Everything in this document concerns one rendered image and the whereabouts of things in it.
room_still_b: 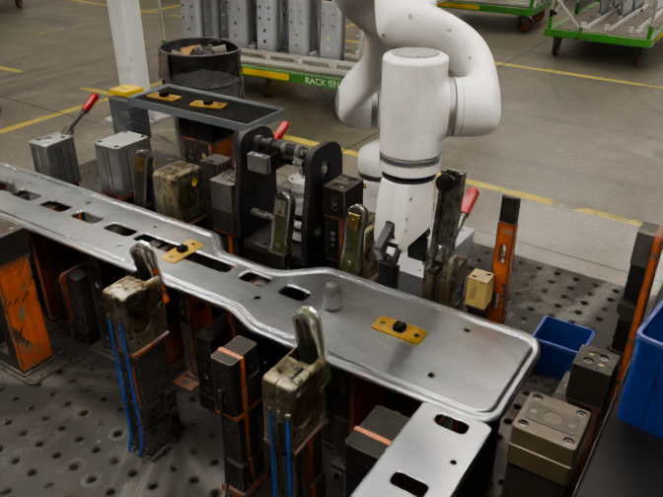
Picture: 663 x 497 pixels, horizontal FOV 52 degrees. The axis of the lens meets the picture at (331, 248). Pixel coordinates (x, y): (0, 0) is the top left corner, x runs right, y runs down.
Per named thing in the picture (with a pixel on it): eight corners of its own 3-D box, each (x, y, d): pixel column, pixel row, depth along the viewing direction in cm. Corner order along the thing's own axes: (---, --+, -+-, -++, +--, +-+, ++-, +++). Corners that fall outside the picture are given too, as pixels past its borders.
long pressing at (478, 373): (-83, 194, 155) (-85, 188, 154) (6, 163, 171) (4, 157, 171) (493, 433, 89) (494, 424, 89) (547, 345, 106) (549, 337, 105)
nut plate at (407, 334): (370, 327, 108) (370, 321, 107) (382, 316, 111) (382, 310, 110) (417, 345, 104) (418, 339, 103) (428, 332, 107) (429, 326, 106)
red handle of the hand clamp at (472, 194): (425, 256, 114) (462, 182, 120) (428, 262, 116) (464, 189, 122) (449, 263, 112) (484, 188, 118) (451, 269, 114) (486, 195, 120)
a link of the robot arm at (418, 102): (443, 138, 96) (377, 138, 96) (451, 43, 90) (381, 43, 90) (452, 161, 89) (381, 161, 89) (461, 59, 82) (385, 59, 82)
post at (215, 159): (214, 314, 164) (198, 158, 144) (228, 304, 167) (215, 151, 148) (231, 320, 161) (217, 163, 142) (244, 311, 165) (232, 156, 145)
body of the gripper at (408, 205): (403, 148, 99) (399, 216, 104) (367, 171, 92) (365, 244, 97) (450, 158, 95) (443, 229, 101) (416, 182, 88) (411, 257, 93)
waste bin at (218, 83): (151, 164, 432) (135, 47, 397) (209, 139, 471) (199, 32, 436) (209, 181, 408) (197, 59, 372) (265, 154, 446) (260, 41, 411)
